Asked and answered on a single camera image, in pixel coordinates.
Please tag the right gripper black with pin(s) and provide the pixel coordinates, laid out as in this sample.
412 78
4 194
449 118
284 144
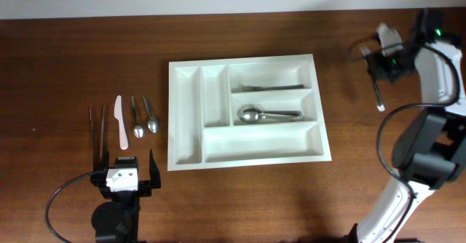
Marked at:
381 72

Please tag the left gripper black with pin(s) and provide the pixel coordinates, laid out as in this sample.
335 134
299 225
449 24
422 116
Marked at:
144 188

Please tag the pink plastic knife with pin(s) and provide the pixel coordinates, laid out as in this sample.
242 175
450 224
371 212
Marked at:
118 115

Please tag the metal serrated tongs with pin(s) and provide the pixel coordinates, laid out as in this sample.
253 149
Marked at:
97 139

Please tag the metal fork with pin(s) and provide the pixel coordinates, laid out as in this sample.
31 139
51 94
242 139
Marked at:
250 88
379 101

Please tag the small metal teaspoon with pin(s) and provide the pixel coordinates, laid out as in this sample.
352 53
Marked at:
138 130
152 123

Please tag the large metal spoon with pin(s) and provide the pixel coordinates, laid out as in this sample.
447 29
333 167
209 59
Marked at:
281 113
255 118

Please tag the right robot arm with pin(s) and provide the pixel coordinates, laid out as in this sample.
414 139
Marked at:
431 151

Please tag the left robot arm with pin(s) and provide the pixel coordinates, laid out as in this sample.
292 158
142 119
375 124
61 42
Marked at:
117 219

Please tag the white plastic cutlery tray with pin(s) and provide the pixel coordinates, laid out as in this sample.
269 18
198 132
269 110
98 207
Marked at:
204 131

